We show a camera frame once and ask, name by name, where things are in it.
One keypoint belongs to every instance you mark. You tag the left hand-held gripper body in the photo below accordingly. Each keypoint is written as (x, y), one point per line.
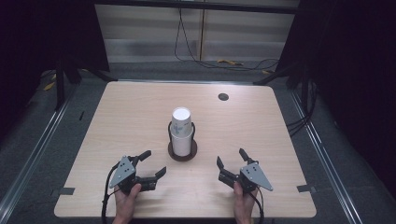
(124, 172)

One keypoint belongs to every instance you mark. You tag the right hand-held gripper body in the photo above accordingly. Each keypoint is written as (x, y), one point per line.
(253, 175)

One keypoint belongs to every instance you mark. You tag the person's right hand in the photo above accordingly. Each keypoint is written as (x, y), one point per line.
(243, 205)

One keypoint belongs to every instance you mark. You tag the person's left hand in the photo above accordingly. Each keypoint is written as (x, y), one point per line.
(124, 205)

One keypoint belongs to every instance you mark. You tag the grey tape strip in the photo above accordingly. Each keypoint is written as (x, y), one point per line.
(306, 188)
(64, 191)

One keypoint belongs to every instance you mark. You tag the dark round table grommet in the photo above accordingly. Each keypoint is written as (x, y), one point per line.
(223, 96)

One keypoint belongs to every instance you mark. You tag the black metal stand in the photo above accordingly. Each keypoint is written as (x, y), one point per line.
(274, 76)
(59, 90)

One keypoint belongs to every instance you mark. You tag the yellow scrap on floor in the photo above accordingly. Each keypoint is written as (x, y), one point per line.
(229, 62)

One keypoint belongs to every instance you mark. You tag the yellow tape piece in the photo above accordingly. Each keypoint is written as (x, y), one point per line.
(49, 86)

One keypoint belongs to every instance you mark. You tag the black curtain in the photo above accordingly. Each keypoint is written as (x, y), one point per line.
(37, 37)
(348, 62)

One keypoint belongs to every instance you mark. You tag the black overhead beam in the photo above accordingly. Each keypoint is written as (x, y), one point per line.
(218, 6)

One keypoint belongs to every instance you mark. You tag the metal floor rail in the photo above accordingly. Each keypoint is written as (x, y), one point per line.
(323, 152)
(37, 146)

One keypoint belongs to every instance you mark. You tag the thin vertical wall pole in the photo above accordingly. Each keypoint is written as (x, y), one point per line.
(202, 34)

